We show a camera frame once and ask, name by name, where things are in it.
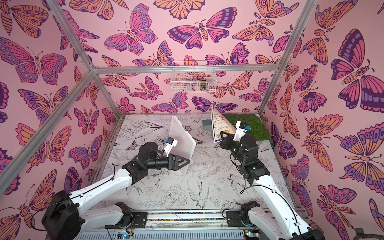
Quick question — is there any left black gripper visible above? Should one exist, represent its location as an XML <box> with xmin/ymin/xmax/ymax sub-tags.
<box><xmin>146</xmin><ymin>154</ymin><xmax>190</xmax><ymax>173</ymax></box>

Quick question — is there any laminated dim sum menu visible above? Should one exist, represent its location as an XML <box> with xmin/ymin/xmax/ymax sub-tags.
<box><xmin>211</xmin><ymin>108</ymin><xmax>237</xmax><ymax>143</ymax></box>

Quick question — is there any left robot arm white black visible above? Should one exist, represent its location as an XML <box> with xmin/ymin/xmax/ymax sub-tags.
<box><xmin>42</xmin><ymin>142</ymin><xmax>190</xmax><ymax>240</ymax></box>

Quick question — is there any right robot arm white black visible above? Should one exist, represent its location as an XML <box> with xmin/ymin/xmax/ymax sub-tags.
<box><xmin>220</xmin><ymin>132</ymin><xmax>325</xmax><ymax>240</ymax></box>

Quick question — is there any white cutting board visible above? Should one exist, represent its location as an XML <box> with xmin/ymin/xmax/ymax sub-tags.
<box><xmin>169</xmin><ymin>116</ymin><xmax>196</xmax><ymax>163</ymax></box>

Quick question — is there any grey green dustpan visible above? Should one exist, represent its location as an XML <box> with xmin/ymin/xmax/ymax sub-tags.
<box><xmin>202</xmin><ymin>119</ymin><xmax>213</xmax><ymax>132</ymax></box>

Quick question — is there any green artificial grass mat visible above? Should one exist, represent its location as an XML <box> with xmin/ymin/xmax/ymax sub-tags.
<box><xmin>224</xmin><ymin>114</ymin><xmax>270</xmax><ymax>141</ymax></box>

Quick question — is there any small green circuit board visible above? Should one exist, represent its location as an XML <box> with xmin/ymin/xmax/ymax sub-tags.
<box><xmin>116</xmin><ymin>232</ymin><xmax>134</xmax><ymax>240</ymax></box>

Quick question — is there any right small circuit board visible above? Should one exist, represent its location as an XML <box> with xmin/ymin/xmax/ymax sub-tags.
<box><xmin>244</xmin><ymin>230</ymin><xmax>260</xmax><ymax>240</ymax></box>

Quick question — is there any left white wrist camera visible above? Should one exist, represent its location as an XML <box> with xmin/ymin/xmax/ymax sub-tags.
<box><xmin>163</xmin><ymin>137</ymin><xmax>178</xmax><ymax>157</ymax></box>

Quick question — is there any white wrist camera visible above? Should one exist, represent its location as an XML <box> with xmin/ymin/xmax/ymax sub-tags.
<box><xmin>163</xmin><ymin>137</ymin><xmax>178</xmax><ymax>157</ymax></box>
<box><xmin>234</xmin><ymin>121</ymin><xmax>251</xmax><ymax>141</ymax></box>

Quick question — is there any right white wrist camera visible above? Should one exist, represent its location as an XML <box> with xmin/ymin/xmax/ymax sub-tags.
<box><xmin>234</xmin><ymin>121</ymin><xmax>251</xmax><ymax>141</ymax></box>

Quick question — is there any white wire rack basket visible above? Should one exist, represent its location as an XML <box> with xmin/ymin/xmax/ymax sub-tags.
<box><xmin>170</xmin><ymin>60</ymin><xmax>217</xmax><ymax>94</ymax></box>

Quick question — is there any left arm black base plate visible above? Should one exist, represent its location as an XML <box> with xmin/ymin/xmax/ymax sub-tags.
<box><xmin>105</xmin><ymin>212</ymin><xmax>148</xmax><ymax>229</ymax></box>

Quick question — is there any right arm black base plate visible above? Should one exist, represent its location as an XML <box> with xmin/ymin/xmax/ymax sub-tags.
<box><xmin>223</xmin><ymin>210</ymin><xmax>256</xmax><ymax>228</ymax></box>

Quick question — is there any aluminium front rail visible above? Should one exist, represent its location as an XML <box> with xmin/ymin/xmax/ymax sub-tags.
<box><xmin>58</xmin><ymin>209</ymin><xmax>316</xmax><ymax>240</ymax></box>

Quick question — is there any aluminium cage frame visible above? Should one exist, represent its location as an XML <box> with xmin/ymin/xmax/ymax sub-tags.
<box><xmin>0</xmin><ymin>0</ymin><xmax>319</xmax><ymax>240</ymax></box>

